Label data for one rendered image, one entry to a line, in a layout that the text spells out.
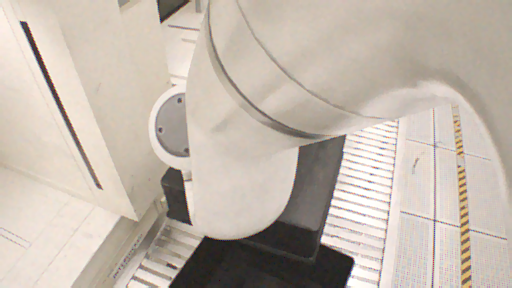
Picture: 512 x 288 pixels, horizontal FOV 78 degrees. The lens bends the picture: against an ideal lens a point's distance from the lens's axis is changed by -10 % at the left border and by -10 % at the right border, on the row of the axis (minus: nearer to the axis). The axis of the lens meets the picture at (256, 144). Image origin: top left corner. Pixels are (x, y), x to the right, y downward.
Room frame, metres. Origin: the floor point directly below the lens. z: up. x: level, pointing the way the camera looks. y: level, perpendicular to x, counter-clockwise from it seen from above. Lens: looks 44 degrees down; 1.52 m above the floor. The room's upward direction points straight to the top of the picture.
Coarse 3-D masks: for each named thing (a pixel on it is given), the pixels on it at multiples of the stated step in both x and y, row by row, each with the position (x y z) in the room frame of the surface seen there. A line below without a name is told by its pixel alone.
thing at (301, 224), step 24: (312, 144) 0.47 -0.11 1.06; (336, 144) 0.47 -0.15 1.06; (312, 168) 0.41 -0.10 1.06; (336, 168) 0.41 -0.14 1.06; (168, 192) 0.37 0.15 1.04; (312, 192) 0.35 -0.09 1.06; (168, 216) 0.37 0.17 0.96; (288, 216) 0.31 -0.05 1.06; (312, 216) 0.31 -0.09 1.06; (240, 240) 0.32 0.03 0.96; (264, 240) 0.31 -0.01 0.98; (288, 240) 0.29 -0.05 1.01; (312, 240) 0.28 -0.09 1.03
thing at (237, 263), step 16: (208, 240) 0.35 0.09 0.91; (224, 240) 0.39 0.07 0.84; (192, 256) 0.30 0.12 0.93; (208, 256) 0.34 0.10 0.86; (224, 256) 0.38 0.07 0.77; (240, 256) 0.39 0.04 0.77; (256, 256) 0.39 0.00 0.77; (272, 256) 0.37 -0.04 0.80; (320, 256) 0.32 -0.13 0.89; (336, 256) 0.31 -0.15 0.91; (352, 256) 0.30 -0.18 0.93; (192, 272) 0.29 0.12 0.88; (208, 272) 0.33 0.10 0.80; (224, 272) 0.34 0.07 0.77; (240, 272) 0.35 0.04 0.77; (256, 272) 0.35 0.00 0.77; (272, 272) 0.34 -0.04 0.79; (288, 272) 0.34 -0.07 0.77; (304, 272) 0.33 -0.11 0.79; (320, 272) 0.32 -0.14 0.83; (336, 272) 0.30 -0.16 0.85
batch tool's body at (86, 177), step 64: (0, 0) 0.45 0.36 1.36; (64, 0) 0.43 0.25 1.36; (0, 64) 0.48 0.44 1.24; (64, 64) 0.42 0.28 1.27; (128, 64) 0.51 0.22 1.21; (0, 128) 0.53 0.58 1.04; (64, 128) 0.44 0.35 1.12; (128, 128) 0.47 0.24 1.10; (0, 192) 0.48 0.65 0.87; (64, 192) 0.49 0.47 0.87; (128, 192) 0.42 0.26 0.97; (0, 256) 0.31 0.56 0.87; (64, 256) 0.32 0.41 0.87
